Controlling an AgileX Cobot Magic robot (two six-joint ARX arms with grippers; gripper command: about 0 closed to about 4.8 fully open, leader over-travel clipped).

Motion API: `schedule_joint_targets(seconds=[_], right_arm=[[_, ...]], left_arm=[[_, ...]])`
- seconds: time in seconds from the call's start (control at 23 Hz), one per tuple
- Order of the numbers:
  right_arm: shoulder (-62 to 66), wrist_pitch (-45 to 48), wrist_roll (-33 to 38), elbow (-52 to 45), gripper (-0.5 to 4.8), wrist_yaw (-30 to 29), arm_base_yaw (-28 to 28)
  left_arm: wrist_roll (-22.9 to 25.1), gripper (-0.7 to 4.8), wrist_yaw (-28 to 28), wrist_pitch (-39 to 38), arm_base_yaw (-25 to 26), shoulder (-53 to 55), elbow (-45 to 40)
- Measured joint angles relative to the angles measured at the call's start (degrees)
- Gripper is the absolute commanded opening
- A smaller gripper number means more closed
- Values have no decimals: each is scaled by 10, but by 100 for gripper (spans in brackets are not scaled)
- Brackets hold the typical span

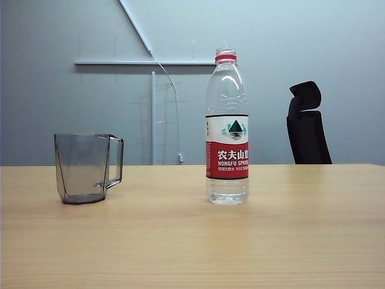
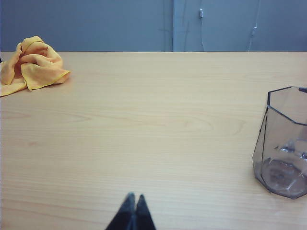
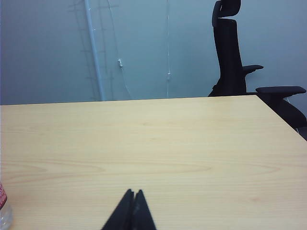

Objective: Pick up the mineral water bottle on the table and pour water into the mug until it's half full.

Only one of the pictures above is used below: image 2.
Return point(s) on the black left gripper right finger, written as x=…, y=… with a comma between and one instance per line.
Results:
x=144, y=215

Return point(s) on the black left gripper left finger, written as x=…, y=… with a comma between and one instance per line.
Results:
x=124, y=215

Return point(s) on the clear grey plastic mug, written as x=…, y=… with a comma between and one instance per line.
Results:
x=275, y=143

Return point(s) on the crumpled yellow cloth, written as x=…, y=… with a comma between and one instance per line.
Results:
x=36, y=62

